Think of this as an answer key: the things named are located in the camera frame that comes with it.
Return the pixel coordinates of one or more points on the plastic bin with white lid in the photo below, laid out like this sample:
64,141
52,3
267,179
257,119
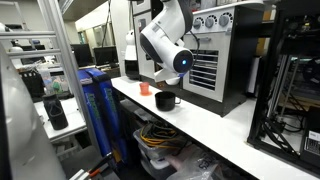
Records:
156,168

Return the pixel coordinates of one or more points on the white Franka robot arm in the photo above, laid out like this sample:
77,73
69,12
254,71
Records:
166,43

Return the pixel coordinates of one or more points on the white and black appliance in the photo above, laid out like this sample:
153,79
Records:
131,56

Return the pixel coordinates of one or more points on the aluminium frame post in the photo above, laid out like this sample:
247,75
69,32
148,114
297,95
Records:
63,50

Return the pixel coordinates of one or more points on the black water bottle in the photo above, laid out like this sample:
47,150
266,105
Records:
55,113

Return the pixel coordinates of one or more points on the white side table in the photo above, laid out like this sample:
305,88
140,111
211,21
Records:
71,116

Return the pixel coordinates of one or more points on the orange plastic cup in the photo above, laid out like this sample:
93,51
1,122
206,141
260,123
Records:
144,87

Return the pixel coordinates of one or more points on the black metal frame machine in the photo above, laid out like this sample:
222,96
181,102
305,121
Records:
293,100

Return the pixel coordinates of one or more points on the pink soft object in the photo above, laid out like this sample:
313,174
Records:
180,158

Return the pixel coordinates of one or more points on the white bowl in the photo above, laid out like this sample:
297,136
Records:
173,82

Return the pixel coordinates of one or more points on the black crate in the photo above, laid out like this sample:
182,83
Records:
31,83

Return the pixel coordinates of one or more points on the clear plastic container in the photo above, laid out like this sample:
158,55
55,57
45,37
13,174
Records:
56,83

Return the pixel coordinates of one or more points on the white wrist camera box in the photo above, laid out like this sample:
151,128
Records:
161,76

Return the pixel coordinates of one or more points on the clear plastic bag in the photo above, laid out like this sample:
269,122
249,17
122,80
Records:
196,168

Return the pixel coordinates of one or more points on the black computer monitor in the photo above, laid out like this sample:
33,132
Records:
81,55
106,55

